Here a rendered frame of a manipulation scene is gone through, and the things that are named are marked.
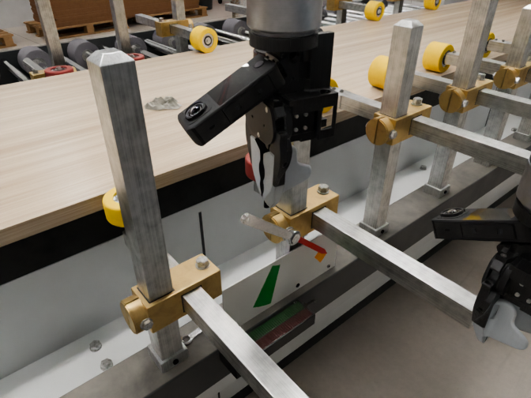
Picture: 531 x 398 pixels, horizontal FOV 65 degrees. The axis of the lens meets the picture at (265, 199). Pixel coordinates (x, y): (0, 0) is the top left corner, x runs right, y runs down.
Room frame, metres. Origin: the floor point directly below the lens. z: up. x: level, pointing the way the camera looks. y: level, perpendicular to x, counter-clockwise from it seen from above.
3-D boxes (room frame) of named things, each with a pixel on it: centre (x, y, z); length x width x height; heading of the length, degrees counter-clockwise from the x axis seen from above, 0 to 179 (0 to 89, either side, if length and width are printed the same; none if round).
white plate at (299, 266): (0.53, -0.04, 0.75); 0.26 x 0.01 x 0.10; 130
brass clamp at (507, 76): (1.06, -0.64, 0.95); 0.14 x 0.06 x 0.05; 130
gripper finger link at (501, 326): (0.33, -0.28, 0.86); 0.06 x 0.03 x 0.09; 40
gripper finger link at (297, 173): (0.44, -0.03, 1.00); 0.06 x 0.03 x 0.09; 117
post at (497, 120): (1.05, -0.62, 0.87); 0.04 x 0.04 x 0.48; 40
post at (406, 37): (0.73, -0.24, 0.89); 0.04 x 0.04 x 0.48; 40
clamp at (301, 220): (0.59, -0.06, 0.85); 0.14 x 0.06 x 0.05; 130
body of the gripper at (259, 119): (0.45, -0.03, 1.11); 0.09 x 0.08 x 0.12; 117
